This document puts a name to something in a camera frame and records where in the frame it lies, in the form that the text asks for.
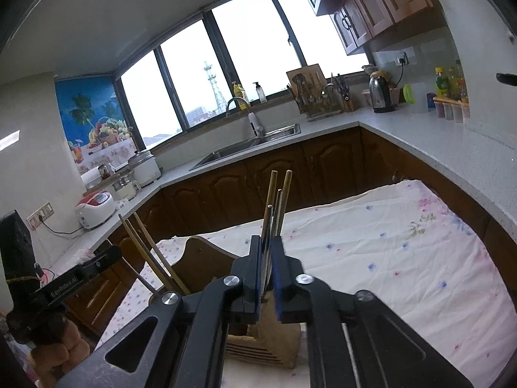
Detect grey speckled kitchen countertop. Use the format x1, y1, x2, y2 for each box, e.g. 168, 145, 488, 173
40, 103, 517, 243

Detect lace counter cloth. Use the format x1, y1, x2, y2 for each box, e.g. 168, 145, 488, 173
42, 242, 106, 279

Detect wooden utensil holder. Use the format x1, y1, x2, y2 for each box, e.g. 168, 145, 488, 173
149, 234, 303, 369

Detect white plastic container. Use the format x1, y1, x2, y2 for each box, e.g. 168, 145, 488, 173
412, 82, 435, 113

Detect curved metal faucet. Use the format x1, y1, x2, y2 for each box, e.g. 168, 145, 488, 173
225, 97, 251, 118

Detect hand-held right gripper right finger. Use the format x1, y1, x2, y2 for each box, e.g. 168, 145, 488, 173
272, 237, 474, 388

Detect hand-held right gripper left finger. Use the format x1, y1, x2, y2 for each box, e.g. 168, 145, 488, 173
54, 235, 262, 388

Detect row of spice jars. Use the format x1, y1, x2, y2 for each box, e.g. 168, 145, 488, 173
433, 96, 471, 124

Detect wall power outlet strip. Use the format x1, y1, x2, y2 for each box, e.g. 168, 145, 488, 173
27, 201, 55, 232

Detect white and red rice cooker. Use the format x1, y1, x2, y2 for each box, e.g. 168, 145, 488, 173
75, 191, 114, 230

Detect fruit and palm wall poster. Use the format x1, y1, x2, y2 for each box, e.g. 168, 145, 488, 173
54, 75, 138, 174

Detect person's left hand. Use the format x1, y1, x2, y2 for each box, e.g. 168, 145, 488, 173
30, 318, 92, 388

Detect black power cable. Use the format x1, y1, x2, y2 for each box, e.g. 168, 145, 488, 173
38, 216, 85, 236

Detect wooden cutting board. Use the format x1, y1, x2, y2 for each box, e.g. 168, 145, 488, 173
286, 63, 326, 98

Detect steel kitchen sink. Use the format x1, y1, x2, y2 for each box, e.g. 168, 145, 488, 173
189, 123, 303, 171

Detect white floral tablecloth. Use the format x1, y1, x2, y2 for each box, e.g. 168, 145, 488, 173
95, 180, 517, 388

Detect white faucet water filter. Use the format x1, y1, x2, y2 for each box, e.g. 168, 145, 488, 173
248, 111, 264, 137

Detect dish drying rack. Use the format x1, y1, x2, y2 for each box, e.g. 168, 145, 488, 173
288, 73, 348, 122

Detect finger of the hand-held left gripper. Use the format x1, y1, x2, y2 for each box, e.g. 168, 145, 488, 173
82, 246, 123, 281

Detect steel electric kettle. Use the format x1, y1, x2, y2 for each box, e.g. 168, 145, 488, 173
368, 72, 397, 114

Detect yellow dish soap bottle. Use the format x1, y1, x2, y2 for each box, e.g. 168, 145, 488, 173
232, 81, 248, 111

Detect yellow green drink bottle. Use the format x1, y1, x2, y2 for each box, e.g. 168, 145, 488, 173
434, 67, 451, 98

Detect small white kitchen appliance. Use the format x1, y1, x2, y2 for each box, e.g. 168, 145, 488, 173
113, 174, 142, 202

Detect brown wall cabinets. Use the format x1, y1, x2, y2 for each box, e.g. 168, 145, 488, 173
285, 0, 435, 56

